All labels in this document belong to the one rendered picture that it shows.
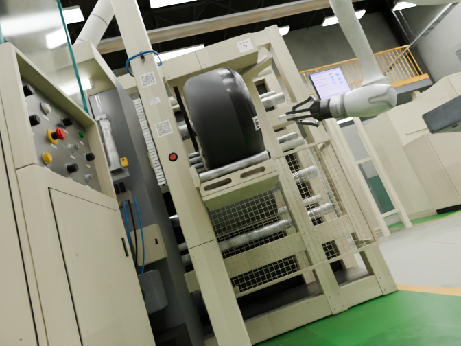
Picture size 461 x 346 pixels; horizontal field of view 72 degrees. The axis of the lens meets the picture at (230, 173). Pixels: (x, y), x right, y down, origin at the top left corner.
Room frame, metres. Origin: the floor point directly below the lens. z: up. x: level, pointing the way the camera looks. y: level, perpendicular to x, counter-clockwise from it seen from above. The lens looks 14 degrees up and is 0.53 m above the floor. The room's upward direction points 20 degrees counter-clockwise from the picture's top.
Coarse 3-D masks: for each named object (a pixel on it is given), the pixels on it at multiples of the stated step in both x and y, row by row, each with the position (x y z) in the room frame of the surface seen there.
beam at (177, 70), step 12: (240, 36) 1.75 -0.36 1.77; (204, 48) 1.74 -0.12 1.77; (216, 48) 1.74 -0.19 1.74; (228, 48) 1.74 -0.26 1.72; (168, 60) 1.72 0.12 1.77; (180, 60) 1.72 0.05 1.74; (192, 60) 1.73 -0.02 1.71; (204, 60) 1.73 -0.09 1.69; (216, 60) 1.74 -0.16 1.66; (228, 60) 1.75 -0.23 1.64; (240, 60) 1.79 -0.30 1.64; (252, 60) 1.84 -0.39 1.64; (168, 72) 1.72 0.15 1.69; (180, 72) 1.72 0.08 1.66; (192, 72) 1.73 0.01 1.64; (204, 72) 1.77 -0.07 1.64; (168, 84) 1.77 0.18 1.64; (180, 84) 1.81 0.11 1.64
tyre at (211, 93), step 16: (192, 80) 1.34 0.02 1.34; (208, 80) 1.31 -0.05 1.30; (224, 80) 1.30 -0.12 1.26; (240, 80) 1.32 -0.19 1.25; (192, 96) 1.29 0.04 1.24; (208, 96) 1.28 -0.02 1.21; (224, 96) 1.28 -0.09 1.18; (240, 96) 1.29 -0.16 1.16; (192, 112) 1.30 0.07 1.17; (208, 112) 1.27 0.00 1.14; (224, 112) 1.28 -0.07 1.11; (240, 112) 1.29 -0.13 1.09; (256, 112) 1.34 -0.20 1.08; (208, 128) 1.29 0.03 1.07; (224, 128) 1.30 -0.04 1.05; (240, 128) 1.32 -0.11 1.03; (208, 144) 1.33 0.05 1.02; (224, 144) 1.34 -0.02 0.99; (240, 144) 1.36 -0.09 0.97; (256, 144) 1.39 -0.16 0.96; (208, 160) 1.41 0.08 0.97; (224, 160) 1.39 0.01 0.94
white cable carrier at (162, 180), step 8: (136, 104) 1.46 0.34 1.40; (144, 112) 1.48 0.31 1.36; (144, 120) 1.48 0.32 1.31; (144, 128) 1.46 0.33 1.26; (144, 136) 1.46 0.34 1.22; (152, 144) 1.46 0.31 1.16; (152, 152) 1.46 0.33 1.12; (152, 160) 1.46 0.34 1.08; (160, 168) 1.46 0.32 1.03; (160, 176) 1.46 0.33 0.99; (160, 184) 1.46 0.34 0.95
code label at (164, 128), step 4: (168, 120) 1.45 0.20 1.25; (156, 124) 1.45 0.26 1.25; (160, 124) 1.45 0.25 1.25; (164, 124) 1.45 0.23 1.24; (168, 124) 1.45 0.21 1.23; (156, 128) 1.45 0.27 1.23; (160, 128) 1.45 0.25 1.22; (164, 128) 1.45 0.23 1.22; (168, 128) 1.45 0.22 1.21; (160, 132) 1.45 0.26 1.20; (164, 132) 1.45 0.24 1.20; (168, 132) 1.45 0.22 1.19; (160, 136) 1.45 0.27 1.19
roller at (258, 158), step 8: (264, 152) 1.40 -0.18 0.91; (240, 160) 1.40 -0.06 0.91; (248, 160) 1.40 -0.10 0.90; (256, 160) 1.40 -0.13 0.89; (264, 160) 1.42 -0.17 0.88; (216, 168) 1.39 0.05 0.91; (224, 168) 1.39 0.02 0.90; (232, 168) 1.39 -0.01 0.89; (240, 168) 1.41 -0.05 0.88; (200, 176) 1.38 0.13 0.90; (208, 176) 1.39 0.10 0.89; (216, 176) 1.40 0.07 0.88
